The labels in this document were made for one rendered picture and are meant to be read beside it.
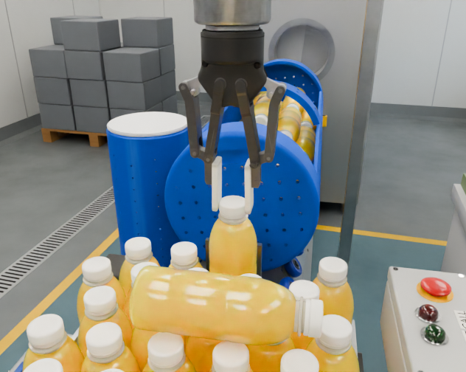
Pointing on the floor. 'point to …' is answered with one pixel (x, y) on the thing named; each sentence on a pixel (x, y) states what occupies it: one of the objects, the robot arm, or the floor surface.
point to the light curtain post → (373, 9)
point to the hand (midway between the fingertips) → (233, 186)
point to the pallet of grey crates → (102, 73)
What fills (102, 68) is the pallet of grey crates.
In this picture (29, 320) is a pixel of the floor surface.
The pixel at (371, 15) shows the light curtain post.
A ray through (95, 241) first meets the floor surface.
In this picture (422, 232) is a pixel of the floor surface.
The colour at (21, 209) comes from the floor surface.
